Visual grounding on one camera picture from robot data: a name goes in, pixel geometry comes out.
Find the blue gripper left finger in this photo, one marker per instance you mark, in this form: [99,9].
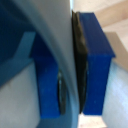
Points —
[46,83]

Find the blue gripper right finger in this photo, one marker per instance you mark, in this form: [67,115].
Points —
[96,63]

